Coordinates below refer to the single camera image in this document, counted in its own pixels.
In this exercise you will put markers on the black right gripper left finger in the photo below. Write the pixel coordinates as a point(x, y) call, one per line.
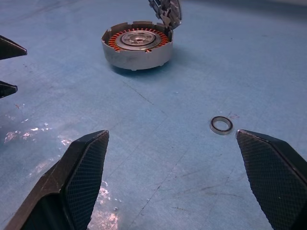
point(72, 177)

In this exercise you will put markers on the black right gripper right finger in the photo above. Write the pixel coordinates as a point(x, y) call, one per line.
point(271, 177)

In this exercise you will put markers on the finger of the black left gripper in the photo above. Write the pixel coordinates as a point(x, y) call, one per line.
point(7, 89)
point(10, 49)

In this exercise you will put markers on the silver motor housing copper windings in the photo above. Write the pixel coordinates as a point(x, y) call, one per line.
point(136, 51)

